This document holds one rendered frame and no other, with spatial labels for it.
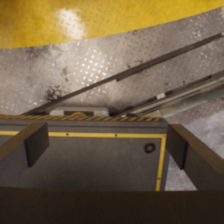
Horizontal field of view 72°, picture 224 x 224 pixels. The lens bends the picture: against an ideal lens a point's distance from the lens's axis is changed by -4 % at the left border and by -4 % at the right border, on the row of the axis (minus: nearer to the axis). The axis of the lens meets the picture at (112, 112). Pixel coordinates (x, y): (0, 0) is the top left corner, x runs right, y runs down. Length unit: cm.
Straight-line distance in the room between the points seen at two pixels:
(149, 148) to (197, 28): 62
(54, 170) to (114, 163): 22
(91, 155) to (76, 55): 48
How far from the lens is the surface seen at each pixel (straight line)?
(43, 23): 89
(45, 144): 17
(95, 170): 60
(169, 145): 16
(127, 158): 57
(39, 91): 89
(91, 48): 82
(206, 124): 100
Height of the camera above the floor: 81
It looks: 75 degrees down
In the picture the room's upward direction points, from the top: 179 degrees counter-clockwise
